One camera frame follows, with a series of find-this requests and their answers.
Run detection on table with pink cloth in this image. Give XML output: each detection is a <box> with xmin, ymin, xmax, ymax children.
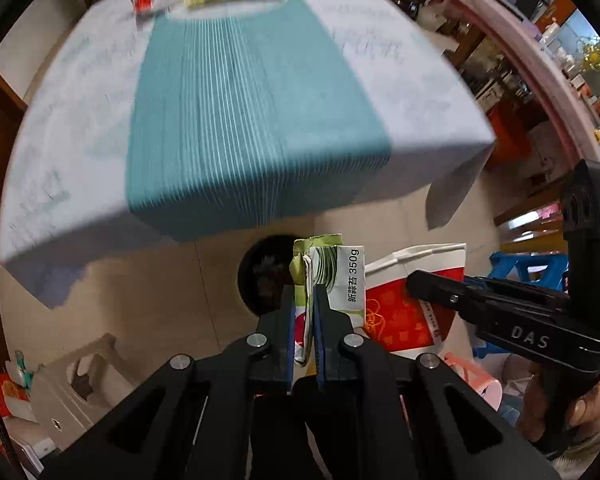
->
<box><xmin>430</xmin><ymin>0</ymin><xmax>600</xmax><ymax>171</ymax></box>

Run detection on person's right hand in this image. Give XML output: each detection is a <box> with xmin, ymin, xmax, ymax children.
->
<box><xmin>569</xmin><ymin>374</ymin><xmax>600</xmax><ymax>430</ymax></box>

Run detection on pink plastic container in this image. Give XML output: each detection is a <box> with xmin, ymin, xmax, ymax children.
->
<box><xmin>442</xmin><ymin>350</ymin><xmax>503</xmax><ymax>411</ymax></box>

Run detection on red white paper bag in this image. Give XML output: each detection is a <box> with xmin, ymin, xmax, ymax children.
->
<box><xmin>362</xmin><ymin>242</ymin><xmax>468</xmax><ymax>353</ymax></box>

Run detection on orange cardboard box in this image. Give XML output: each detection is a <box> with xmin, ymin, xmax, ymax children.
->
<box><xmin>485</xmin><ymin>105</ymin><xmax>531</xmax><ymax>171</ymax></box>

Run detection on white tree-print tablecloth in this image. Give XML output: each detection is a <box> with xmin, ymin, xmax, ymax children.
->
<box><xmin>0</xmin><ymin>0</ymin><xmax>497</xmax><ymax>311</ymax></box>

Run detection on teal striped table runner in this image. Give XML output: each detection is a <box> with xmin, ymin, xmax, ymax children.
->
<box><xmin>125</xmin><ymin>0</ymin><xmax>393</xmax><ymax>243</ymax></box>

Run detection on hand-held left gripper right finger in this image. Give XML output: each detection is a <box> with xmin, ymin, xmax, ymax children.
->
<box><xmin>312</xmin><ymin>284</ymin><xmax>561</xmax><ymax>480</ymax></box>

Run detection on blue plastic stool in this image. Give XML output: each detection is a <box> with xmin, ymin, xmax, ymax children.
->
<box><xmin>489</xmin><ymin>247</ymin><xmax>573</xmax><ymax>296</ymax></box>

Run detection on yellow artificial flowers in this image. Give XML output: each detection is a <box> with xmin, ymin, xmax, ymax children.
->
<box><xmin>577</xmin><ymin>37</ymin><xmax>600</xmax><ymax>78</ymax></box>

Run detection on black round bin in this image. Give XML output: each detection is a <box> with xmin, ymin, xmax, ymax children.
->
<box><xmin>236</xmin><ymin>234</ymin><xmax>301</xmax><ymax>318</ymax></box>

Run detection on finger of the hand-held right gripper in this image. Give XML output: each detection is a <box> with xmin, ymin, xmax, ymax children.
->
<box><xmin>405</xmin><ymin>270</ymin><xmax>573</xmax><ymax>328</ymax></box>
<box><xmin>467</xmin><ymin>275</ymin><xmax>571</xmax><ymax>303</ymax></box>

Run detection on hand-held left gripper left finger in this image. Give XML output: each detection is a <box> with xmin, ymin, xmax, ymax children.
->
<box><xmin>40</xmin><ymin>282</ymin><xmax>297</xmax><ymax>480</ymax></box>

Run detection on white green labelled packet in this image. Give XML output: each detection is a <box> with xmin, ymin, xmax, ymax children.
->
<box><xmin>289</xmin><ymin>232</ymin><xmax>367</xmax><ymax>367</ymax></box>

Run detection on orange red box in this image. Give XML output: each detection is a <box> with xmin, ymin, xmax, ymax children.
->
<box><xmin>0</xmin><ymin>372</ymin><xmax>36</xmax><ymax>423</ymax></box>

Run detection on beige plastic stool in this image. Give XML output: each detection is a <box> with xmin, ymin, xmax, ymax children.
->
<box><xmin>30</xmin><ymin>332</ymin><xmax>136</xmax><ymax>453</ymax></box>

